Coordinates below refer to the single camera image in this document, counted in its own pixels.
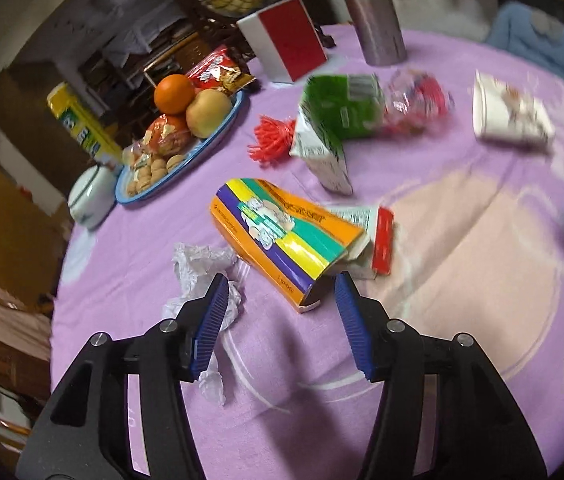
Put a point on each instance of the pile of walnuts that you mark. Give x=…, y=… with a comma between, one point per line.
x=154, y=172

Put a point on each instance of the red foam fruit net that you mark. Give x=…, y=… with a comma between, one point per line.
x=272, y=137

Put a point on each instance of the clear plastic wrapper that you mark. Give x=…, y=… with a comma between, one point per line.
x=196, y=265

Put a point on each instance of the steel bottle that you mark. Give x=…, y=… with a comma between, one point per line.
x=374, y=25

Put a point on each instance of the orange striped cardboard box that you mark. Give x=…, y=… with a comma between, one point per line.
x=272, y=230

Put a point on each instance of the clear wrapped snack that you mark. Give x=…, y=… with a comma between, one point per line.
x=136, y=152

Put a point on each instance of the orange fruit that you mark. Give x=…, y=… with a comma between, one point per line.
x=174, y=92

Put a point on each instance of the white ceramic jar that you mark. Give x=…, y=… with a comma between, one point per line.
x=91, y=200

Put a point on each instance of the yellow red apple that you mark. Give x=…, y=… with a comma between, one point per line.
x=208, y=112

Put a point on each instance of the blue rimmed plate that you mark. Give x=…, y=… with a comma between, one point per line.
x=202, y=147

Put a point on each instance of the dark brown snack packet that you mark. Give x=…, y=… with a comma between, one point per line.
x=239, y=80

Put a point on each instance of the red snack packet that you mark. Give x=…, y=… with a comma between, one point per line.
x=209, y=67

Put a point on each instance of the white and red box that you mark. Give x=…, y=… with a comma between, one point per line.
x=297, y=35

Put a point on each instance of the red plastic cup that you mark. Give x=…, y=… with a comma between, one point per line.
x=427, y=97

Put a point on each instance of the green white drink carton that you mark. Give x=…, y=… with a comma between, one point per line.
x=337, y=110

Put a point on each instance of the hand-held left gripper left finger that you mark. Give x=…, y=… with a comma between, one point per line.
x=209, y=330

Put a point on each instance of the wooden chair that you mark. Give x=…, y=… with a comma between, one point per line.
x=181, y=52

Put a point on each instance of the printed paper cup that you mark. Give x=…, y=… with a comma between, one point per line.
x=507, y=115

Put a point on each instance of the white barcoded carton box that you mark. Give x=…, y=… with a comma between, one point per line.
x=382, y=240

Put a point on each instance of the tall yellow box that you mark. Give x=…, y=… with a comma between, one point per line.
x=79, y=120

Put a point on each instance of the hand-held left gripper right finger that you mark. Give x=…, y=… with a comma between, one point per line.
x=354, y=325

